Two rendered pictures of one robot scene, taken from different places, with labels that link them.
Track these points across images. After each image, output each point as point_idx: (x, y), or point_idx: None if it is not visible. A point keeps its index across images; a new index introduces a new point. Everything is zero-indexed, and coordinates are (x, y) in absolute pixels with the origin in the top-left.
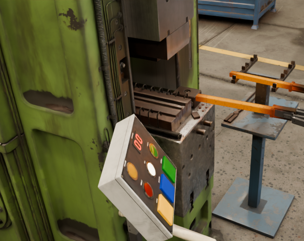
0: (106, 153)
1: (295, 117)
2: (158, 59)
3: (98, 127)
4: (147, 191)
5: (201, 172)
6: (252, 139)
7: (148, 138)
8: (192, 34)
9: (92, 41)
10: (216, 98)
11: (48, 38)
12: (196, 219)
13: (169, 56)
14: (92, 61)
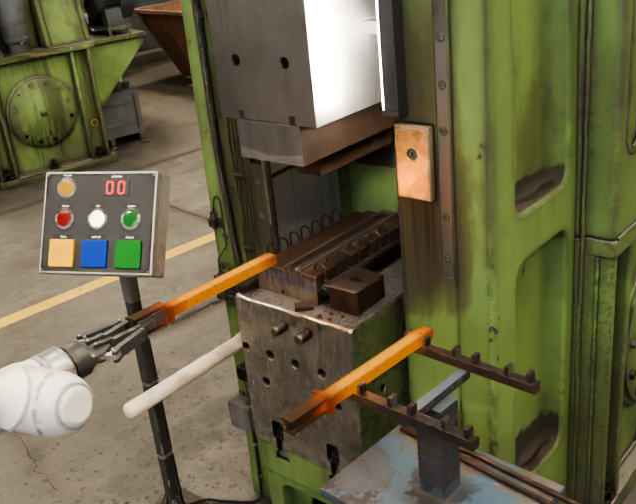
0: (218, 231)
1: (116, 321)
2: (301, 171)
3: (207, 187)
4: (59, 216)
5: (309, 425)
6: None
7: (142, 206)
8: (468, 212)
9: (198, 72)
10: (245, 267)
11: None
12: None
13: (246, 154)
14: (198, 97)
